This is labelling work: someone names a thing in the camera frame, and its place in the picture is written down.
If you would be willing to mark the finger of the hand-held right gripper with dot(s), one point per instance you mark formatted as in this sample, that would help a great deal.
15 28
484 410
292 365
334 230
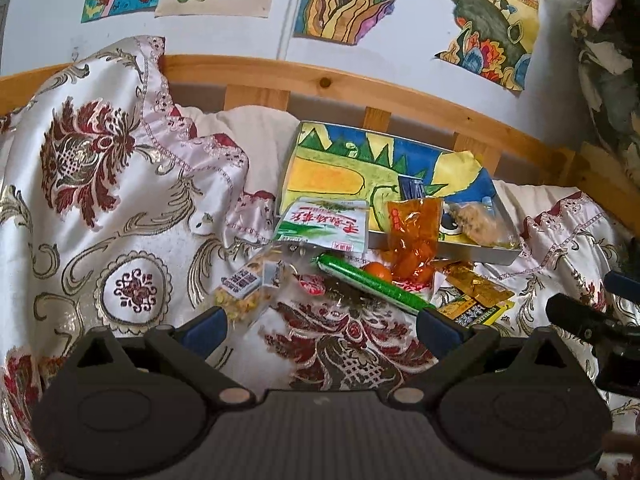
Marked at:
575 315
622 286

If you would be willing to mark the gold foil snack packet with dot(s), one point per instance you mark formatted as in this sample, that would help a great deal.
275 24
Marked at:
475 284

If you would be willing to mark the floral curtain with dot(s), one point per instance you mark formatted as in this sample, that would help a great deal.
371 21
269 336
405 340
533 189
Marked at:
610 60

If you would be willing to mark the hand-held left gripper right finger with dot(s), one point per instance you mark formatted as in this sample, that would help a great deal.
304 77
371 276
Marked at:
440 329

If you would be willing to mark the orange jelly packet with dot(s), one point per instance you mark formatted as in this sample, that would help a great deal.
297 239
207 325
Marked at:
412 240

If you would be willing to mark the white wall pipe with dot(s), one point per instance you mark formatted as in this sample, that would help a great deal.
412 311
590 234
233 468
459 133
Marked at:
290 10

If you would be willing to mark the wavy striped wall poster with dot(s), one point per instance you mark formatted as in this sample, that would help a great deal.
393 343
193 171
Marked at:
360 0

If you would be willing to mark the blue snack packet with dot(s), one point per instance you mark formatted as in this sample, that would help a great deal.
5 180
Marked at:
411 189

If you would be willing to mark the tangerine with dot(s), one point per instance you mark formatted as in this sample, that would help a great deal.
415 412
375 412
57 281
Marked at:
377 272

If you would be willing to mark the colourful drawing tray liner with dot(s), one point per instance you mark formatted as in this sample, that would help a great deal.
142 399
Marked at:
325 175

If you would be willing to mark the green white snack packet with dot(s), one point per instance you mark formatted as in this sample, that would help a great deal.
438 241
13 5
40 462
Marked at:
325 225

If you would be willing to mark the clear mixed nut packet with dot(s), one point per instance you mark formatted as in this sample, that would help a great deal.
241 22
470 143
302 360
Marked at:
245 285

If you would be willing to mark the cream pillow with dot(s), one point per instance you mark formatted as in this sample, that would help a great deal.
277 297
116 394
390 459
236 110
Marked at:
250 125

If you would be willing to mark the green sausage stick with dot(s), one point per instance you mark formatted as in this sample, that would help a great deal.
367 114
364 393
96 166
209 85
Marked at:
370 282

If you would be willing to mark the clear beige snack packet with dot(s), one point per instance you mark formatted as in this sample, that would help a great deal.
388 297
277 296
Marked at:
480 225

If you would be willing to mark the yellow black snack packet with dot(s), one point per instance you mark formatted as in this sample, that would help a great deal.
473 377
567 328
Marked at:
475 315

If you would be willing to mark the dark green flower wall poster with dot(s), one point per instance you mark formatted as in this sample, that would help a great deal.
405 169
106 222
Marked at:
490 20

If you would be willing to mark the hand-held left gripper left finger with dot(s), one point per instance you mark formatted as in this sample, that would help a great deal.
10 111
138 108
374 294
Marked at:
205 329

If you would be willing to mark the metal tray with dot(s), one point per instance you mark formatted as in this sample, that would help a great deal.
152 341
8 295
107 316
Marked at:
477 254

